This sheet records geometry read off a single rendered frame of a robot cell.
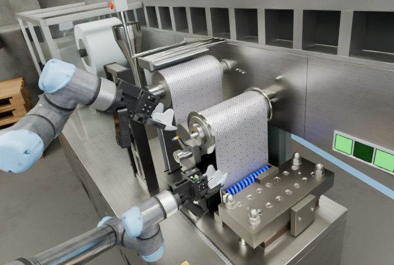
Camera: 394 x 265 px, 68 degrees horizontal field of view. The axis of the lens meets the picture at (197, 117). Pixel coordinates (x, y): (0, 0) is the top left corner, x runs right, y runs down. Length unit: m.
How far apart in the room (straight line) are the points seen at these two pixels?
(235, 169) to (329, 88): 0.40
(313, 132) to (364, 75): 0.27
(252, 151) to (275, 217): 0.24
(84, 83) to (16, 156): 0.20
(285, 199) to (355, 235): 1.40
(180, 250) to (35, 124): 0.64
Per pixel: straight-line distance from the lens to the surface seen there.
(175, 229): 1.13
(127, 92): 0.74
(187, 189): 0.91
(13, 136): 0.62
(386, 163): 0.97
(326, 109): 1.00
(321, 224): 1.14
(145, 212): 0.86
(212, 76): 1.14
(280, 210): 0.98
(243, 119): 0.97
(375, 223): 2.49
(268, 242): 1.03
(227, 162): 0.99
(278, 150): 1.22
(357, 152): 1.00
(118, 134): 0.78
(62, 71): 0.67
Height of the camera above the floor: 1.72
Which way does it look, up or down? 26 degrees down
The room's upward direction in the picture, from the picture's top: 8 degrees counter-clockwise
